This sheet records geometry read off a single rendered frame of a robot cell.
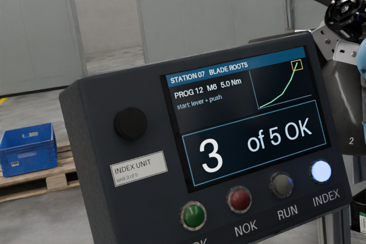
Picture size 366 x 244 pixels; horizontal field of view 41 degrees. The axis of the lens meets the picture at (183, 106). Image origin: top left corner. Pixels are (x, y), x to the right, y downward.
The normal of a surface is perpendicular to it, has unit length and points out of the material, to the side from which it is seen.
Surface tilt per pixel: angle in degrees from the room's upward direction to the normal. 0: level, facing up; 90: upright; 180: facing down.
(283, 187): 76
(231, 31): 90
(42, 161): 90
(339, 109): 49
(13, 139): 90
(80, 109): 90
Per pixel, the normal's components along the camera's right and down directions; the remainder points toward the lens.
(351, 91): -0.15, -0.43
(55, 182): 0.25, 0.20
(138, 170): 0.40, -0.10
